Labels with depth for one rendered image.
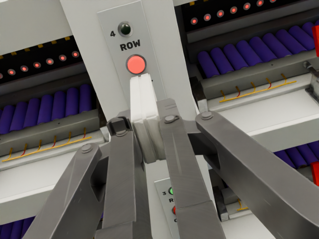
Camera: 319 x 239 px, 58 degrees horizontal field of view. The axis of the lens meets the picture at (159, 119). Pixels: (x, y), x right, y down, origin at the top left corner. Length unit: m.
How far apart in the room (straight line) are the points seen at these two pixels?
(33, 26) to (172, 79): 0.14
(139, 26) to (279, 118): 0.20
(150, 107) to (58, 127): 0.25
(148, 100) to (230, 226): 0.36
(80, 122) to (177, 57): 0.17
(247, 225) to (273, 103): 0.21
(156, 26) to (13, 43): 0.13
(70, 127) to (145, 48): 0.17
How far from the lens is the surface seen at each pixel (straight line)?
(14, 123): 0.46
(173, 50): 0.28
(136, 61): 0.28
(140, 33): 0.28
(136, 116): 0.16
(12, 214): 0.42
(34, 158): 0.41
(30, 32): 0.30
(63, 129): 0.40
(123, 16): 0.27
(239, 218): 0.51
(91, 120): 0.39
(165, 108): 0.17
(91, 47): 0.28
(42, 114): 0.44
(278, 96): 0.40
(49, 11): 0.29
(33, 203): 0.40
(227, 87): 0.39
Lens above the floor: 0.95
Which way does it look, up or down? 29 degrees down
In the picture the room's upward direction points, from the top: 16 degrees counter-clockwise
